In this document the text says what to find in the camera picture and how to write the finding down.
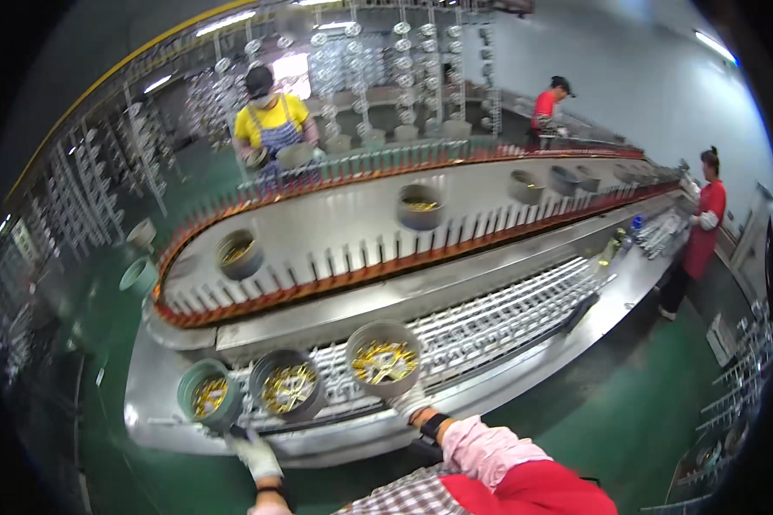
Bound person's left hand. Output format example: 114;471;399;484
224;428;286;482

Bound person's right hand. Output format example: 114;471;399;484
385;385;435;424

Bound teal round container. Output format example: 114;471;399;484
177;358;243;432

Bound heap of gold metal parts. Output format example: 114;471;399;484
192;376;229;418
261;365;318;414
352;341;420;386

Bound black wrist band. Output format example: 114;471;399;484
419;412;456;442

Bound tray of white metal parts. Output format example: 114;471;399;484
232;256;617;421

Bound person's body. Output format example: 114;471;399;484
332;458;619;515

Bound oval conveyor with orange pins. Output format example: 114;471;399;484
151;145;684;330

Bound teal plastic bucket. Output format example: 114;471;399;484
119;256;160;301

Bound black bar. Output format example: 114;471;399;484
557;292;602;336

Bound white plastic bucket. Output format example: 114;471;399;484
126;218;158;253

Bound row of pale buckets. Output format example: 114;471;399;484
276;119;474;170

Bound green bottle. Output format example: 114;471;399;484
598;228;627;266

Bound blue capped bottle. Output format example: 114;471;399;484
621;215;645;252

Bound heap of white metal parts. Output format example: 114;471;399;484
634;209;689;260

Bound white box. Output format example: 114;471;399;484
706;313;739;368

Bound hanging racks of metal parts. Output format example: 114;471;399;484
0;0;510;387

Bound ceiling tube light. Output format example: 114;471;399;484
694;30;739;65
195;10;257;37

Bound wire rack with metal parts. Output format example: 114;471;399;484
641;301;773;515

